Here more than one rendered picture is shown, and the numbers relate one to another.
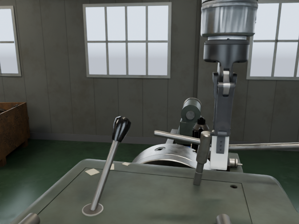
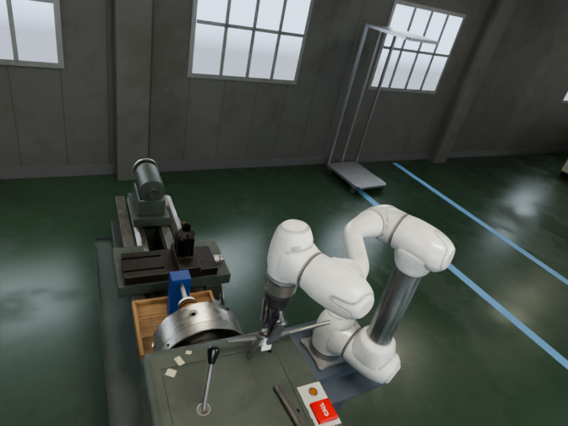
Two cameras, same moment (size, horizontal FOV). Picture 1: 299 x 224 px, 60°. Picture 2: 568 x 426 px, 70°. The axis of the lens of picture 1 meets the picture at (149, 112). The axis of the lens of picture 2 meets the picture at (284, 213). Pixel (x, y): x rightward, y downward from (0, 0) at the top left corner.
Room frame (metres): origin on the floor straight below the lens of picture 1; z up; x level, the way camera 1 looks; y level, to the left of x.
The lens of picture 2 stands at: (-0.14, 0.47, 2.28)
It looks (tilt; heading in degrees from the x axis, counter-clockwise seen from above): 31 degrees down; 317
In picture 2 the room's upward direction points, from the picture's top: 13 degrees clockwise
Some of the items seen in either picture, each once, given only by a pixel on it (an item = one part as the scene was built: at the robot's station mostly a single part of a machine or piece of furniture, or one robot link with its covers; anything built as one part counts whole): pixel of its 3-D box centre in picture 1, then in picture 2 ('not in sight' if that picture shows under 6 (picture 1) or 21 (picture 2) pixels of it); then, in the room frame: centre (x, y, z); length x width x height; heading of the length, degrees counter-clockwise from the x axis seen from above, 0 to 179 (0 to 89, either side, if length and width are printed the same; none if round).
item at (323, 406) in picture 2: not in sight; (323, 411); (0.23, -0.19, 1.26); 0.06 x 0.06 x 0.02; 78
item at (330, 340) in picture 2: not in sight; (335, 327); (0.61, -0.69, 0.97); 0.18 x 0.16 x 0.22; 13
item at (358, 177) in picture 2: not in sight; (376, 114); (3.04, -3.59, 0.95); 0.71 x 0.60 x 1.91; 173
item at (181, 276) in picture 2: not in sight; (178, 294); (1.05, -0.14, 1.00); 0.08 x 0.06 x 0.23; 78
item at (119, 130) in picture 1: (121, 129); (213, 353); (0.46, 0.05, 1.38); 0.04 x 0.03 x 0.05; 168
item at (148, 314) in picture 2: not in sight; (179, 322); (1.00, -0.12, 0.89); 0.36 x 0.30 x 0.04; 78
